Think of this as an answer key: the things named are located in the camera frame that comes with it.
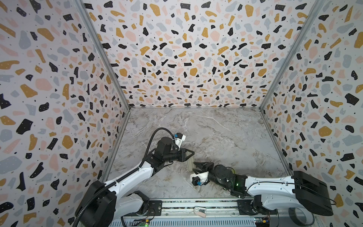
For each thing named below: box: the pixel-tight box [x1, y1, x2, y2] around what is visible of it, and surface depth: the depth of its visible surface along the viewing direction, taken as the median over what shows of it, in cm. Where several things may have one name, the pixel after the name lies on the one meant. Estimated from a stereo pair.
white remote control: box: [187, 157, 195, 173], surface depth 78 cm
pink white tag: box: [193, 206, 207, 218], surface depth 73 cm
